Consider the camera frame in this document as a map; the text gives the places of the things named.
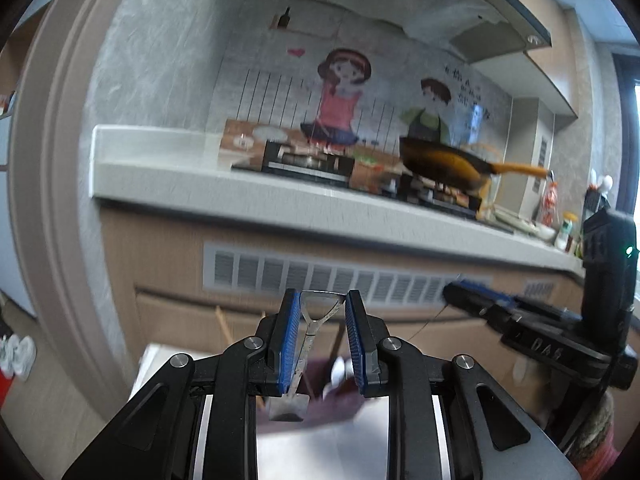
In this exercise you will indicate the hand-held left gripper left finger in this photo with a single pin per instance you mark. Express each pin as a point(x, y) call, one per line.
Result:
point(291, 345)

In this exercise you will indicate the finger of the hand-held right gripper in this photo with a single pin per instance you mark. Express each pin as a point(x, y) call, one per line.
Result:
point(470, 307)
point(545, 309)

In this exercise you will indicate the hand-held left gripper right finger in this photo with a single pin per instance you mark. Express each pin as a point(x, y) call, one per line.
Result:
point(356, 345)

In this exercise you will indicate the metal spatula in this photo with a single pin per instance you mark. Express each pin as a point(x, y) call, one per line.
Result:
point(310, 335)

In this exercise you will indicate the purple utensil holder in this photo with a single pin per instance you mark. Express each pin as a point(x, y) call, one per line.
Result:
point(330, 410)

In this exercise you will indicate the white spoon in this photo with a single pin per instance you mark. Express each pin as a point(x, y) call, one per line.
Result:
point(340, 372)

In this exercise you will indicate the grey vent grille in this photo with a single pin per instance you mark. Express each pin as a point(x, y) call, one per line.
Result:
point(350, 280)

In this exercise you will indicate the small yellow-cap jar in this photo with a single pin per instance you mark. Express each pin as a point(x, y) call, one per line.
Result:
point(567, 232)

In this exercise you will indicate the white bowl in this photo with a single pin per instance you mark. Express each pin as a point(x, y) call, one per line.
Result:
point(544, 231)

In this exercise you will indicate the black knife rack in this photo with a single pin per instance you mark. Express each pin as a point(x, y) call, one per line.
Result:
point(597, 197)

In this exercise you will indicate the brown fuzzy clothing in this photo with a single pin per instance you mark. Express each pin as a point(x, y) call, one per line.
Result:
point(597, 430)

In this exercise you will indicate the wooden base cabinet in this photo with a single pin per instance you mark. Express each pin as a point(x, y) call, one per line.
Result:
point(165, 270)

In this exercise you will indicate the grey kitchen counter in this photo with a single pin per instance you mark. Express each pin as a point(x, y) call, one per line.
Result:
point(250, 190)

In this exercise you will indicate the window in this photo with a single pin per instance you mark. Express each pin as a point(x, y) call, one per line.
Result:
point(629, 130)

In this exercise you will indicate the black gas stove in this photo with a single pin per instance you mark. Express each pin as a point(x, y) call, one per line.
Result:
point(310, 162)

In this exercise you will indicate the white shoes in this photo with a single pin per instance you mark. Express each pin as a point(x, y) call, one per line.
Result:
point(17, 357)

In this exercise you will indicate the grey range hood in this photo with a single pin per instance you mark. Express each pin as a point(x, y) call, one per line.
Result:
point(425, 5)

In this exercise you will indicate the wooden wall cabinet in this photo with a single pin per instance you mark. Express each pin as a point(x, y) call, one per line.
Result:
point(550, 70)

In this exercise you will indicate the cartoon wall poster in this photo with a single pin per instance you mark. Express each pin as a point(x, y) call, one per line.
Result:
point(350, 85)

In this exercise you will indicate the brown door frame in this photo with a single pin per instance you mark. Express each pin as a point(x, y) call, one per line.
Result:
point(60, 185)

